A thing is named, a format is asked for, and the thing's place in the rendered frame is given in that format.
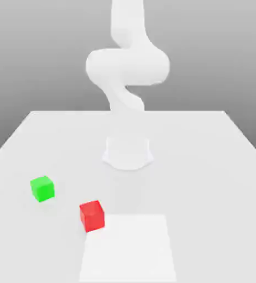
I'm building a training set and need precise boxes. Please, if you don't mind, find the small green cube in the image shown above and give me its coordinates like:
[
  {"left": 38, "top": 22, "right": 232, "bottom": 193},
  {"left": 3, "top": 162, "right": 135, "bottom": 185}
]
[{"left": 30, "top": 175, "right": 55, "bottom": 203}]

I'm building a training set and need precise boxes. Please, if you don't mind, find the small red cube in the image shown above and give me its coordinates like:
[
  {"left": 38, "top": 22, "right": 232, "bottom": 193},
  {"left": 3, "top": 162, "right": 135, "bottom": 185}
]
[{"left": 79, "top": 200, "right": 106, "bottom": 233}]

